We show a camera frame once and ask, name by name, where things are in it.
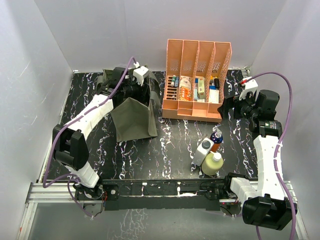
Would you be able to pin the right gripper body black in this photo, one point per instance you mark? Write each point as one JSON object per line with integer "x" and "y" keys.
{"x": 245, "y": 108}

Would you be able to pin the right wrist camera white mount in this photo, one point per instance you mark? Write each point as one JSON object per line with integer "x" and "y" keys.
{"x": 250, "y": 86}

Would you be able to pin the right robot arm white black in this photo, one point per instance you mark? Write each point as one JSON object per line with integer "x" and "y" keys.
{"x": 267, "y": 205}

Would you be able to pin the small blue tubes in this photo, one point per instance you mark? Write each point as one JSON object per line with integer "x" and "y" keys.
{"x": 175, "y": 81}

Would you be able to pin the olive green canvas bag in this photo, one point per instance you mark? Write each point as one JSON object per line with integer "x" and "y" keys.
{"x": 134, "y": 120}

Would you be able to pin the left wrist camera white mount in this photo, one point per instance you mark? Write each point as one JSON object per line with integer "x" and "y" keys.
{"x": 140, "y": 73}

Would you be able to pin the dark blue orange pump bottle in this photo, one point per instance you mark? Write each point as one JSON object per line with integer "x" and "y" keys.
{"x": 217, "y": 138}

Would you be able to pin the white bottle grey cap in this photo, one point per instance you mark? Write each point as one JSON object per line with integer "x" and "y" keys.
{"x": 202, "y": 151}

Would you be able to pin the white box in organizer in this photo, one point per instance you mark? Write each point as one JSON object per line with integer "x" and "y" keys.
{"x": 214, "y": 96}

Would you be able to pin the pale yellow bottle white cap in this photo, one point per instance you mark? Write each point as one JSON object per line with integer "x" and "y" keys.
{"x": 212, "y": 163}

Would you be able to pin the red white snack packet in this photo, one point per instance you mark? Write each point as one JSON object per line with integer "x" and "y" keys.
{"x": 185, "y": 88}

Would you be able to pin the black front rail frame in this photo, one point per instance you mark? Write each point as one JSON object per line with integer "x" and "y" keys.
{"x": 157, "y": 194}

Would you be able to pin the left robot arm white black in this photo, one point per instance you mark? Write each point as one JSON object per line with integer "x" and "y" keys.
{"x": 69, "y": 145}

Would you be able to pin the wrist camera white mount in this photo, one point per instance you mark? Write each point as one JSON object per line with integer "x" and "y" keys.
{"x": 140, "y": 73}
{"x": 250, "y": 86}

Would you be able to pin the orange plastic file organizer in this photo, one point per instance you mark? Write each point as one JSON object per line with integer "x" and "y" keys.
{"x": 208, "y": 59}

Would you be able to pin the green white small box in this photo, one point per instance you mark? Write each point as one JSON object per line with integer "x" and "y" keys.
{"x": 199, "y": 89}

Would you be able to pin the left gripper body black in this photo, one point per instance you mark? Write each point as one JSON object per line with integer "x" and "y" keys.
{"x": 134, "y": 90}

